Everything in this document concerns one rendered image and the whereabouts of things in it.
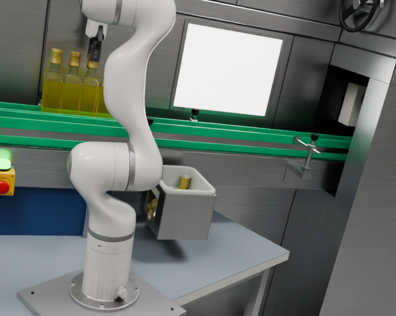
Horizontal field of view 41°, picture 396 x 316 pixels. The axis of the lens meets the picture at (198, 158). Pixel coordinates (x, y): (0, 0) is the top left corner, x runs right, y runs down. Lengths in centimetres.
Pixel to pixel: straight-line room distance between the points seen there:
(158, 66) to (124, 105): 72
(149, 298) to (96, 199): 35
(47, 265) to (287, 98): 119
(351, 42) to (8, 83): 130
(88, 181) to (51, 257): 48
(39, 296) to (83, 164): 40
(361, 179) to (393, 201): 21
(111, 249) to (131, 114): 35
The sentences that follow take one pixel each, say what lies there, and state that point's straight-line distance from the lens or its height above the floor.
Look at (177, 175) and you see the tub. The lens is 183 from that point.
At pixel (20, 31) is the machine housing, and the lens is 189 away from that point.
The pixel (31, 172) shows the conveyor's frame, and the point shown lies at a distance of 169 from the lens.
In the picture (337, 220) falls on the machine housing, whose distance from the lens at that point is 220.
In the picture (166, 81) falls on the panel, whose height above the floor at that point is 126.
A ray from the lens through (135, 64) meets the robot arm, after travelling 126.
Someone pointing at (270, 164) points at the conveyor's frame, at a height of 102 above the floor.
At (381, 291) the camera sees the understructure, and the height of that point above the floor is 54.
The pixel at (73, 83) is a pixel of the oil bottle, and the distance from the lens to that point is 175.
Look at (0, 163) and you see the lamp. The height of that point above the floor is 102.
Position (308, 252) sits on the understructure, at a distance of 236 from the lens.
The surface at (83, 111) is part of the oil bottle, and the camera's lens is 178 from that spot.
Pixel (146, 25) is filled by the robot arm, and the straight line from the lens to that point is 128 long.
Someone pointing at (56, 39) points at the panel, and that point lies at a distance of 188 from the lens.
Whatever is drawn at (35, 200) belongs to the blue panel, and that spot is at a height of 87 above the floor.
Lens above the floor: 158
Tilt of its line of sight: 17 degrees down
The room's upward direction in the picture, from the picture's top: 12 degrees clockwise
